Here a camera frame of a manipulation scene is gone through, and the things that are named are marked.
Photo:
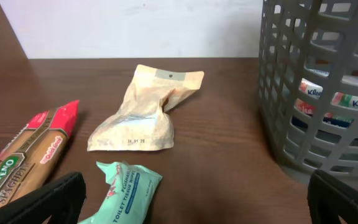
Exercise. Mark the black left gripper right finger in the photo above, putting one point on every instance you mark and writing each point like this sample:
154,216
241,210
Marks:
331,200

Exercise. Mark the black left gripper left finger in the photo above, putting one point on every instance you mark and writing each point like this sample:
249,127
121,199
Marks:
60,201

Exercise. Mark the white tissue multipack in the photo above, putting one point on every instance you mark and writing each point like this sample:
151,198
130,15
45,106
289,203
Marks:
339,99

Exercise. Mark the mint toilet wipes pack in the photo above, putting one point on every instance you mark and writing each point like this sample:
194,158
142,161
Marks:
131,190

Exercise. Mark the orange spaghetti packet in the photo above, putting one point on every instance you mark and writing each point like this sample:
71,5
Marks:
27,160

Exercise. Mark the beige paper pouch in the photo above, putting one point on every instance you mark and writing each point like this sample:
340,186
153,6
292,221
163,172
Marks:
141,122

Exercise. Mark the grey plastic lattice basket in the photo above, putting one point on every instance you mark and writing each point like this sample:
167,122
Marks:
316,40

